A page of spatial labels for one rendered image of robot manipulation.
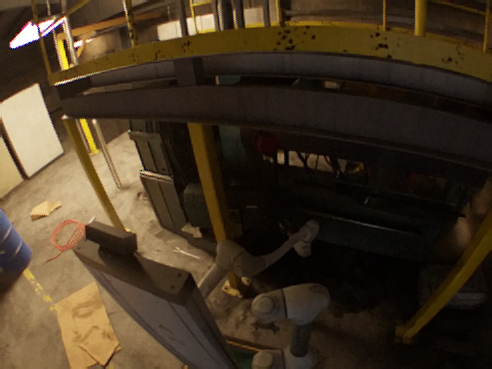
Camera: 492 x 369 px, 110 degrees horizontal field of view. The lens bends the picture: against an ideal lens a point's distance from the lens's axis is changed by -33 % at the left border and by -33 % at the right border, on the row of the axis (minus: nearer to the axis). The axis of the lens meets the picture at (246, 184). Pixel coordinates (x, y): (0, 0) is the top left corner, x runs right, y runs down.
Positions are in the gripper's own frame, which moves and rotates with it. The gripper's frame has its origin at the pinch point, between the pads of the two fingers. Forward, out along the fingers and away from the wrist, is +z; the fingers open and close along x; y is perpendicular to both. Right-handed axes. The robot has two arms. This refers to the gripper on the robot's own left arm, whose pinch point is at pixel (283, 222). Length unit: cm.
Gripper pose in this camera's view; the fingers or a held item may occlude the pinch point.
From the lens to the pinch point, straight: 214.6
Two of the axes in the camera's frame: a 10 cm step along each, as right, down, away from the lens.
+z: -3.8, -5.2, 7.7
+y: -1.0, -8.0, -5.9
